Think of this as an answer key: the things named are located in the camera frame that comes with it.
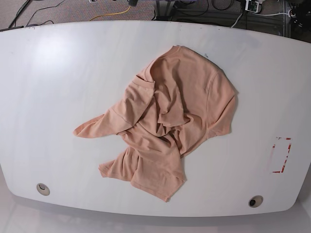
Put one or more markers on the peach t-shirt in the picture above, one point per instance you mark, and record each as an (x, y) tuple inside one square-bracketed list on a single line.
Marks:
[(180, 100)]

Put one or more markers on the right table grommet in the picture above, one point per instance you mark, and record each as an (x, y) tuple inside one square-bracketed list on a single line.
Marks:
[(255, 201)]

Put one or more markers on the table grommet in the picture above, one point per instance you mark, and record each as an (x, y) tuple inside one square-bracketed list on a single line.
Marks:
[(43, 189), (255, 201)]

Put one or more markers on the left table grommet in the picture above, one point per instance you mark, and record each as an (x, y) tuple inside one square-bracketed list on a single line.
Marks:
[(43, 189)]

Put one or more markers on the red tape rectangle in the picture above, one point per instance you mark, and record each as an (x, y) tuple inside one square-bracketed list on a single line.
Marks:
[(279, 154)]

